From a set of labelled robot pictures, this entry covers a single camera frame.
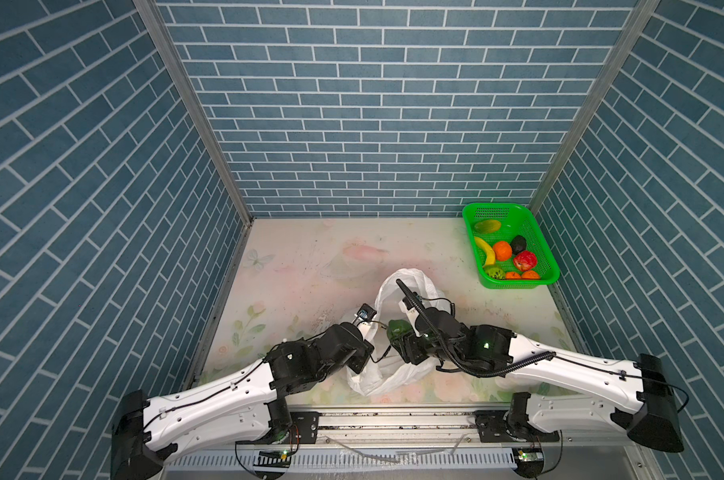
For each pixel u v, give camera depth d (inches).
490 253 42.1
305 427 28.9
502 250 40.4
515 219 44.9
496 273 37.8
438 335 20.5
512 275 38.9
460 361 20.7
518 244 42.3
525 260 40.0
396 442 28.8
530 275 39.1
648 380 16.8
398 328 27.8
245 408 23.4
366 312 24.8
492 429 29.0
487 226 45.1
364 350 21.2
